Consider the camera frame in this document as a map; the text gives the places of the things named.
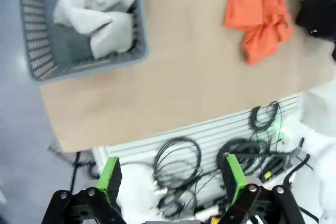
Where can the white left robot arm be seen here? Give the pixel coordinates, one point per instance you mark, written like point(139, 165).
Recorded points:
point(320, 155)

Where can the grey plastic lattice basket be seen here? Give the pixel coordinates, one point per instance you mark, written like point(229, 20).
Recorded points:
point(36, 37)

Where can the orange t-shirt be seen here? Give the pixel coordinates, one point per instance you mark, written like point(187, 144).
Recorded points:
point(257, 11)

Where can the black stand pole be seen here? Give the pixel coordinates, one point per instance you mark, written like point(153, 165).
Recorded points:
point(74, 169)

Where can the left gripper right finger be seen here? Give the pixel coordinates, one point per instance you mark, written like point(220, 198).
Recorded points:
point(237, 182)

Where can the black garment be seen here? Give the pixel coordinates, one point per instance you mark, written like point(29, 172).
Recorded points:
point(317, 3)

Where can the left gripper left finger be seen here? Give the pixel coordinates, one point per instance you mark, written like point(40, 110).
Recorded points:
point(110, 179)

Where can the grey sweatshirt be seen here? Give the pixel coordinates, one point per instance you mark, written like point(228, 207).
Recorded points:
point(99, 19)

